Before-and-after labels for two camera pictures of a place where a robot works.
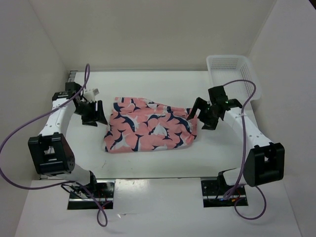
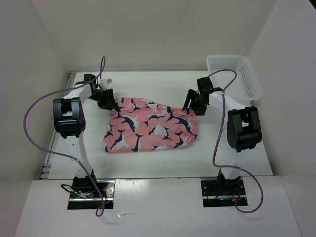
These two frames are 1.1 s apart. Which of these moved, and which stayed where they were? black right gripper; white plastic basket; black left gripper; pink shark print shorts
Moved: black left gripper; black right gripper
Stayed: white plastic basket; pink shark print shorts
